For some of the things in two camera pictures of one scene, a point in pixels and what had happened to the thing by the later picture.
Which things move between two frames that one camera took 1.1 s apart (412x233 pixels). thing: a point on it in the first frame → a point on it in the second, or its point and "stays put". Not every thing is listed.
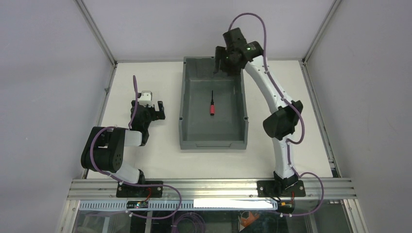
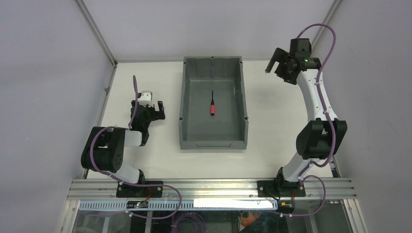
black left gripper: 147,108 stays put
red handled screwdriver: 212,106 stays put
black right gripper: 223,56 → 280,62
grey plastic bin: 227,129 stays put
